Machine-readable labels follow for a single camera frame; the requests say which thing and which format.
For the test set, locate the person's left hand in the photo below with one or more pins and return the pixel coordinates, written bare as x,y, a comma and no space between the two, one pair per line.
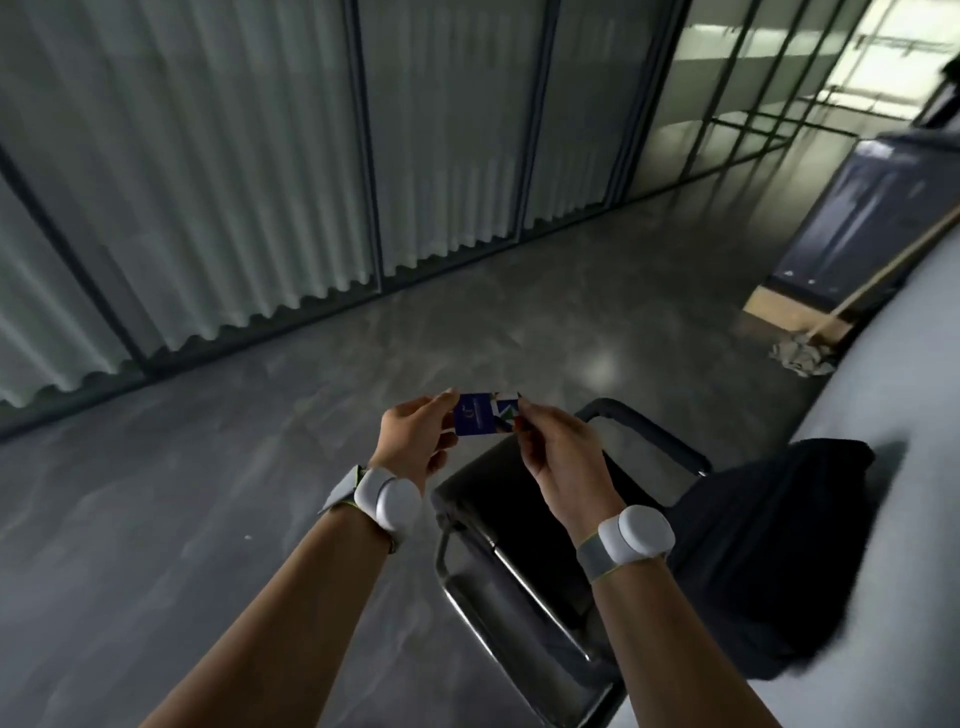
405,439

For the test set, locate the person's right hand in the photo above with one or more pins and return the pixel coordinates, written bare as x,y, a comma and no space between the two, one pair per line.
559,454

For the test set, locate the person's left thumb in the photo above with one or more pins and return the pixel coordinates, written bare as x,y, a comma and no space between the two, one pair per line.
430,405

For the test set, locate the person's right thumb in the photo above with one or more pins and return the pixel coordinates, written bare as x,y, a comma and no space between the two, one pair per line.
534,413

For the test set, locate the blue printed card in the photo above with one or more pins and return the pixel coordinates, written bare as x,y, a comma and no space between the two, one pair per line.
484,415

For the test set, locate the person's right forearm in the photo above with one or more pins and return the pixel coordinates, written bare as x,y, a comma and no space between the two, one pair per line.
660,645

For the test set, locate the person's left forearm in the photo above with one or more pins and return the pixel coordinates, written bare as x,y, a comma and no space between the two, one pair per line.
277,622

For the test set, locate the white left wrist tracker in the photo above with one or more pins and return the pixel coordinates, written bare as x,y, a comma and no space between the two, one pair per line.
379,499

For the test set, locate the white wrist tracker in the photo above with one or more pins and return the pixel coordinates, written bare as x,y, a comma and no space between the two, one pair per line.
626,541
379,499

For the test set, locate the white right wrist tracker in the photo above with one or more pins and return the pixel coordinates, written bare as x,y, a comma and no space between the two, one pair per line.
626,541

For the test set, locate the black bag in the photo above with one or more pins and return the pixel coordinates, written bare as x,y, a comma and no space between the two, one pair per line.
772,547

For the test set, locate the white pleated curtain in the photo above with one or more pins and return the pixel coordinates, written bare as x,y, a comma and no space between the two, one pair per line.
225,172

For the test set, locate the dark metal cabinet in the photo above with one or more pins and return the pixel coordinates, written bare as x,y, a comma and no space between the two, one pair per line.
862,217

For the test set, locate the black-framed glass partition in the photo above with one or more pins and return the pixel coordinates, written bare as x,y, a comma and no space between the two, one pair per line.
765,82

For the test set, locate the black metal-frame chair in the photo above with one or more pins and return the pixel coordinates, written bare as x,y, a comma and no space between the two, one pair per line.
525,540

